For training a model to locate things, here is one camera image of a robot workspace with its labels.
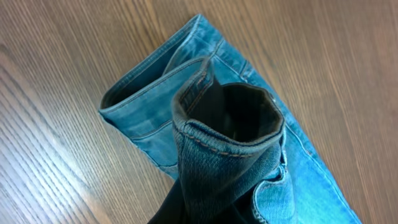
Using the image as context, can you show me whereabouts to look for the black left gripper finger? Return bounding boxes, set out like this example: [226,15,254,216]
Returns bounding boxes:
[148,179,188,224]

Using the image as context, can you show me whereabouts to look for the light blue denim jeans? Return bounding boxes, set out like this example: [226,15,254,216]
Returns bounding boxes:
[99,14,359,223]

